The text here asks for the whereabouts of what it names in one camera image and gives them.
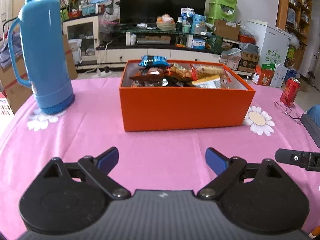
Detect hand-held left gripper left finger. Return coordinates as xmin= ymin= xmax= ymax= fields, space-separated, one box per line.
xmin=32 ymin=147 xmax=132 ymax=200

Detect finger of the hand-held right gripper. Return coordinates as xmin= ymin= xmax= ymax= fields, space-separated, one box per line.
xmin=274 ymin=148 xmax=320 ymax=172

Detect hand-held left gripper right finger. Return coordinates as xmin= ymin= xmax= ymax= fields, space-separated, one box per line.
xmin=197 ymin=147 xmax=290 ymax=201

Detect orange cardboard box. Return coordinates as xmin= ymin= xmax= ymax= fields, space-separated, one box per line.
xmin=119 ymin=59 xmax=256 ymax=132

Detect white snack packet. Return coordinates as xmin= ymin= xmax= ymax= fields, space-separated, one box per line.
xmin=192 ymin=76 xmax=222 ymax=89

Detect navy snack packet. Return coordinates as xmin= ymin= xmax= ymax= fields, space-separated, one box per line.
xmin=162 ymin=77 xmax=192 ymax=87

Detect red-edged cracker packet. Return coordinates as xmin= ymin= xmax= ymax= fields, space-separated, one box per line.
xmin=191 ymin=64 xmax=231 ymax=83

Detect dark brown clear snack packet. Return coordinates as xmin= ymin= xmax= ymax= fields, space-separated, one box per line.
xmin=131 ymin=67 xmax=168 ymax=87

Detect red peanut snack packet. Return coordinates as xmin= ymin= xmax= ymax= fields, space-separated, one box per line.
xmin=167 ymin=63 xmax=194 ymax=82

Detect blue sandwich cookie packet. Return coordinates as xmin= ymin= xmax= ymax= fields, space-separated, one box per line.
xmin=139 ymin=55 xmax=167 ymax=67

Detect pink floral tablecloth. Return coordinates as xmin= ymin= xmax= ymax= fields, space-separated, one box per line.
xmin=0 ymin=77 xmax=320 ymax=240

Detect dark grey case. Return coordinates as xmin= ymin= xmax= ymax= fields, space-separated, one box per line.
xmin=301 ymin=114 xmax=320 ymax=148

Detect clear-framed eyeglasses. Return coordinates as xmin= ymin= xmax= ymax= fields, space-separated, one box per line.
xmin=274 ymin=101 xmax=303 ymax=125

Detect person's knee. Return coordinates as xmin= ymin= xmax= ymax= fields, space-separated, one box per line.
xmin=306 ymin=105 xmax=320 ymax=128

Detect red soda can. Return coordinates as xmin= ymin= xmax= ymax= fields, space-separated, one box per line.
xmin=280 ymin=78 xmax=300 ymax=107

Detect white paper bag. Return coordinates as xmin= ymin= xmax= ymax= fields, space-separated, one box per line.
xmin=270 ymin=64 xmax=288 ymax=88

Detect white power strip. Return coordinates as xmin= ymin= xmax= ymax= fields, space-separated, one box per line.
xmin=91 ymin=70 xmax=118 ymax=78

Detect red white gift box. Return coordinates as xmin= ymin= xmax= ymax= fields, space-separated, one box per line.
xmin=252 ymin=65 xmax=274 ymax=86

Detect pale printed carton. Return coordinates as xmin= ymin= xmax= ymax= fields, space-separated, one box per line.
xmin=220 ymin=47 xmax=242 ymax=70

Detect stacked brown cartons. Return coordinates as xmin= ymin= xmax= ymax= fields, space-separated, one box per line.
xmin=237 ymin=51 xmax=259 ymax=73

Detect white TV stand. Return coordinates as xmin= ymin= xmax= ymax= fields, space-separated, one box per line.
xmin=96 ymin=26 xmax=225 ymax=68

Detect white chest freezer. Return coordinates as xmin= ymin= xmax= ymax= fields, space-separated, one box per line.
xmin=246 ymin=19 xmax=292 ymax=72

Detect dark green box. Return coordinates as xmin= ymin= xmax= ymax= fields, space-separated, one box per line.
xmin=206 ymin=34 xmax=223 ymax=53

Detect small white blue box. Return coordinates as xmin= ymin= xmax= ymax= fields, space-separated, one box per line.
xmin=192 ymin=38 xmax=207 ymax=50

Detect large cardboard box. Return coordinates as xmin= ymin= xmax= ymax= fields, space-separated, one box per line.
xmin=0 ymin=35 xmax=78 ymax=113

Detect blue thermos jug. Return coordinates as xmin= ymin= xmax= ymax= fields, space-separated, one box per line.
xmin=8 ymin=0 xmax=75 ymax=115

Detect white microwave oven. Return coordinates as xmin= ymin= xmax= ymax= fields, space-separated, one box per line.
xmin=62 ymin=15 xmax=99 ymax=67

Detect tall blue white carton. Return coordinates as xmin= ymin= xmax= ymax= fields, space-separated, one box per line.
xmin=192 ymin=14 xmax=206 ymax=34

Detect wooden shelf unit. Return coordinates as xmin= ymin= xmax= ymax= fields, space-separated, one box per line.
xmin=276 ymin=0 xmax=313 ymax=78

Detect fruit bowl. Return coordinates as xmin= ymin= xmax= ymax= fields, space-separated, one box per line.
xmin=156 ymin=14 xmax=176 ymax=31

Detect blue checked cloth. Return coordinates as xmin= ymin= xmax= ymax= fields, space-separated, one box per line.
xmin=0 ymin=34 xmax=16 ymax=68

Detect green storage bins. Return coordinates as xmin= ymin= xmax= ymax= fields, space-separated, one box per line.
xmin=208 ymin=0 xmax=238 ymax=25

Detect black television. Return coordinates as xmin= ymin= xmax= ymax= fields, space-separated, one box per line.
xmin=120 ymin=0 xmax=208 ymax=24

